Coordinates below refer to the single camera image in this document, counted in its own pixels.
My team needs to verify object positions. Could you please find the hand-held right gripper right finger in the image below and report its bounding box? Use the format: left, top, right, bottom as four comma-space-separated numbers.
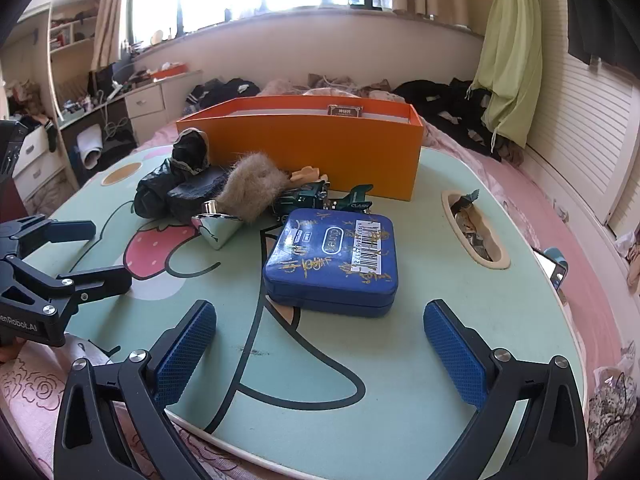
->
423, 299, 588, 480

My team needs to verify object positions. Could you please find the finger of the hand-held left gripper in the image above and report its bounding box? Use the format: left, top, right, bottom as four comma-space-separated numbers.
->
0, 255, 134, 312
0, 214, 97, 262

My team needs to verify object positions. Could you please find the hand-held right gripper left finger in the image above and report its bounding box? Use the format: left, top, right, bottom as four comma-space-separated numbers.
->
53, 300, 218, 480

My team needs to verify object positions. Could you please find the orange cardboard box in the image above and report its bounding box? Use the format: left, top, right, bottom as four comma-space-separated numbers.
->
176, 95, 426, 202

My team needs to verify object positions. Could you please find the cartoon print desktop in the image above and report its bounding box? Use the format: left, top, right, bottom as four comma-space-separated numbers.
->
30, 145, 589, 461

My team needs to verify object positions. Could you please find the person's left hand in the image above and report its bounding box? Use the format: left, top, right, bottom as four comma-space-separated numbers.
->
0, 338, 27, 364

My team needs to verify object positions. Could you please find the white drawer cabinet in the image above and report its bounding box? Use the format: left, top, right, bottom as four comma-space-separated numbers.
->
10, 120, 77, 202
122, 71, 203, 128

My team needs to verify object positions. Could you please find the white rolled cloth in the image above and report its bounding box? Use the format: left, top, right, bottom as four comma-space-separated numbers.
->
77, 126, 104, 169

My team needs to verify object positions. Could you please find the crumpled wrappers pile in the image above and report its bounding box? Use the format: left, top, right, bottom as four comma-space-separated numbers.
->
455, 207, 497, 263

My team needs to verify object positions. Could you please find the shiny silver cone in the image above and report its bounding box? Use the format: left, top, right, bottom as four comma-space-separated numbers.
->
191, 200, 244, 251

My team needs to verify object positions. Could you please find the smartphone with blue case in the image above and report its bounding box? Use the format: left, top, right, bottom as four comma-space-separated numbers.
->
532, 246, 570, 306

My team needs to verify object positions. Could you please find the crumpled black plastic bag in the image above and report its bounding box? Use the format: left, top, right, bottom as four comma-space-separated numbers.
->
171, 129, 211, 175

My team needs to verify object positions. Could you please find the blue metal tin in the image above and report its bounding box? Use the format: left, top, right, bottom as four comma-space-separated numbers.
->
262, 209, 400, 319

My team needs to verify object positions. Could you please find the dark foil wrapper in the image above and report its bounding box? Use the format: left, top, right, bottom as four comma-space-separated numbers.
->
452, 189, 481, 211

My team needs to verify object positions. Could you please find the floral printed bag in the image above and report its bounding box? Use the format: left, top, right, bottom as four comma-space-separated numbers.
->
587, 345, 640, 457

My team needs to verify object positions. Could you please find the brown fur pompom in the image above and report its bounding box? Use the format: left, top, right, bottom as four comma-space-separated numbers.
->
217, 156, 292, 222

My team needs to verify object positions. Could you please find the small orange box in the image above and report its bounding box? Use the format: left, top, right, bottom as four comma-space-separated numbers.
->
150, 62, 190, 81

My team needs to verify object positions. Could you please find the green toy vehicle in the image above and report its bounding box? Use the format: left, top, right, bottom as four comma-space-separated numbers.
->
272, 182, 374, 224

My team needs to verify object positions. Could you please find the white crumpled cloth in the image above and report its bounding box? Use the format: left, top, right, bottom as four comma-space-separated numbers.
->
615, 232, 640, 297

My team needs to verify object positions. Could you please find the dark clothes heap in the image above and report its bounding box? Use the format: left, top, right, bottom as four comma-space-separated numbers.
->
185, 78, 262, 114

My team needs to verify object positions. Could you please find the beige toy figure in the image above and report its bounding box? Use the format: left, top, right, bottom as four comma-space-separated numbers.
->
290, 166, 331, 187

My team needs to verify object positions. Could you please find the black clothing heap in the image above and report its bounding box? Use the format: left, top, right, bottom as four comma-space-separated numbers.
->
392, 77, 502, 161

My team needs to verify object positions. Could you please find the white slatted cabinet door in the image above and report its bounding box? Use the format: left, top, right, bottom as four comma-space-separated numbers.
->
525, 35, 640, 241

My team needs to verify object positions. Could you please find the beige clothes heap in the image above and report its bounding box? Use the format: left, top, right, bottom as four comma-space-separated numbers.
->
260, 72, 396, 102

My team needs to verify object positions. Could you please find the light green hanging cloth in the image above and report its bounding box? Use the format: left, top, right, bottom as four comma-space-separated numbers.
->
472, 0, 544, 149

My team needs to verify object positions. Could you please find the dark hanging garment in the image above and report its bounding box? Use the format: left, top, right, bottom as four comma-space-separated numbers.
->
567, 0, 637, 68

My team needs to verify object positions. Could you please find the white wall shelf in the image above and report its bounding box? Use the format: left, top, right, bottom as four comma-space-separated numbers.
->
47, 0, 101, 121

